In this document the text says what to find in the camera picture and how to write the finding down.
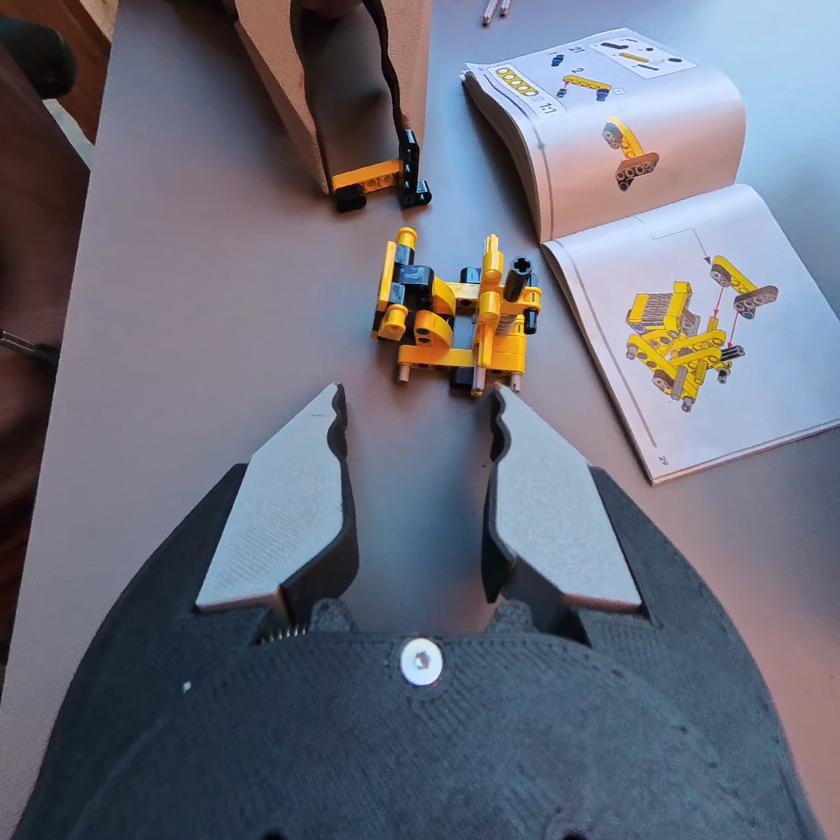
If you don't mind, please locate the lego instruction booklet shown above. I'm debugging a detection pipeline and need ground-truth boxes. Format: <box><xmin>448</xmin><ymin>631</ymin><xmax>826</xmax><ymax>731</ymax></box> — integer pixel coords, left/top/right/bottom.
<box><xmin>461</xmin><ymin>27</ymin><xmax>840</xmax><ymax>487</ymax></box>

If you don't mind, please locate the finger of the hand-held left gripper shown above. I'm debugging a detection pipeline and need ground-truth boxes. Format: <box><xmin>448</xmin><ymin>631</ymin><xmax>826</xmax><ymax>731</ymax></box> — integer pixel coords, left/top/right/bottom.
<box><xmin>223</xmin><ymin>0</ymin><xmax>333</xmax><ymax>196</ymax></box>
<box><xmin>363</xmin><ymin>0</ymin><xmax>434</xmax><ymax>153</ymax></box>

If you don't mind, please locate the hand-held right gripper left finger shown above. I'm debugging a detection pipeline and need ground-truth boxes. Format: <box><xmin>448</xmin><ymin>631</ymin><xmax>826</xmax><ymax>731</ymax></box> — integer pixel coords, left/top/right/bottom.
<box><xmin>194</xmin><ymin>382</ymin><xmax>361</xmax><ymax>623</ymax></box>

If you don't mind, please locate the small yellow black lego assembly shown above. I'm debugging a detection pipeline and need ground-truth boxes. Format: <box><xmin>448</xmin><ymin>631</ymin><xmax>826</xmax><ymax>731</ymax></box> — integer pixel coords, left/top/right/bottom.
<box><xmin>329</xmin><ymin>129</ymin><xmax>433</xmax><ymax>215</ymax></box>

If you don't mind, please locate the metal chair lever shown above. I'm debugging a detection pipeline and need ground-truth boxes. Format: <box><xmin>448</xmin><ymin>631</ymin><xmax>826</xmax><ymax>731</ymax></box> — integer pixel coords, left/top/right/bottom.
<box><xmin>0</xmin><ymin>328</ymin><xmax>61</xmax><ymax>370</ymax></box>

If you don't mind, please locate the yellow and black lego model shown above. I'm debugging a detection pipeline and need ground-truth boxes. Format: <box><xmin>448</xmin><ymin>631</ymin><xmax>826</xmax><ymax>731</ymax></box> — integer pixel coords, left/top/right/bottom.
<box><xmin>370</xmin><ymin>226</ymin><xmax>545</xmax><ymax>400</ymax></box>

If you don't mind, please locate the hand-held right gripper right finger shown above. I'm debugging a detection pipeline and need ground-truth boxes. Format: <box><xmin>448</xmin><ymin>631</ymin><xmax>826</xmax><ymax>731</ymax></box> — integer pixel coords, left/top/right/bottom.
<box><xmin>480</xmin><ymin>384</ymin><xmax>643</xmax><ymax>613</ymax></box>

